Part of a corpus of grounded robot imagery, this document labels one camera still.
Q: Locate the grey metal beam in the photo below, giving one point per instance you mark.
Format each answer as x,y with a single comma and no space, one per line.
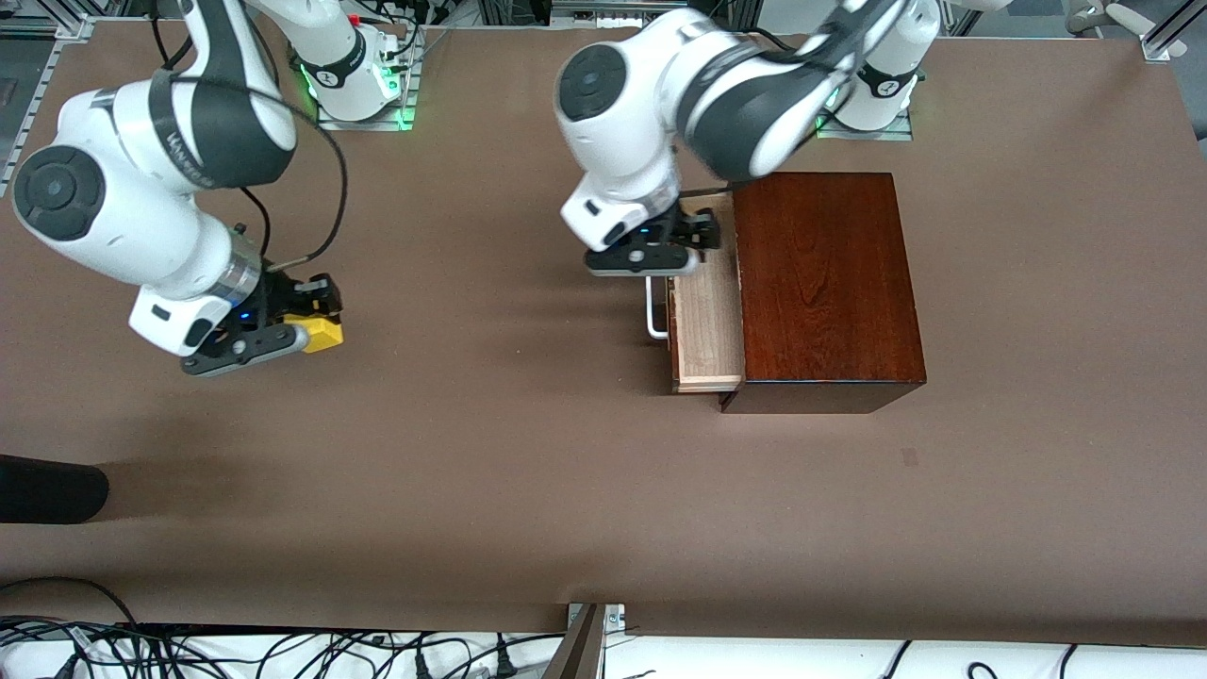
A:
577,651

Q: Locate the silver corner bracket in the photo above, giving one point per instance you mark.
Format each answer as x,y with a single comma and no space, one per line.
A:
615,618

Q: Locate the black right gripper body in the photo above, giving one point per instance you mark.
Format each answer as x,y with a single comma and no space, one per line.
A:
281,294

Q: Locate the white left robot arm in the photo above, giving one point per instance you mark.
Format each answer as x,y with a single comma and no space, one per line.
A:
641,104

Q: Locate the yellow block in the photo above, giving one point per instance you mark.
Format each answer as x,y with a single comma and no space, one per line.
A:
325,335

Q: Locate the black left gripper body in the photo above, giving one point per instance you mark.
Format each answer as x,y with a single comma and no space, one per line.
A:
681,227

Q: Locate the black cylinder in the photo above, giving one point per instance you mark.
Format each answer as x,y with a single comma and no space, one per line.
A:
47,488

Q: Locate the black equipment rack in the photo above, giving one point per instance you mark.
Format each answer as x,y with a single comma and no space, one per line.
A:
528,9

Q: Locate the grey chair base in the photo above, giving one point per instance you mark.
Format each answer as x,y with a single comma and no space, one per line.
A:
1113,17

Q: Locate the black power plug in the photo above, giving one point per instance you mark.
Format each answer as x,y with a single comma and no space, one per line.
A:
421,666
505,665

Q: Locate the brown table cover sheet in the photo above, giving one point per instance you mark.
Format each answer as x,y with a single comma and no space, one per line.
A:
471,471

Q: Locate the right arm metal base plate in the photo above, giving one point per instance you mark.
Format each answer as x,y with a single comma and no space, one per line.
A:
363,121

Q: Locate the dark brown wooden cabinet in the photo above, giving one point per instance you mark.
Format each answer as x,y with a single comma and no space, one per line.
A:
830,283

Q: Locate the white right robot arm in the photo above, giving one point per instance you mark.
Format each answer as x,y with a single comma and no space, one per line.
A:
123,217

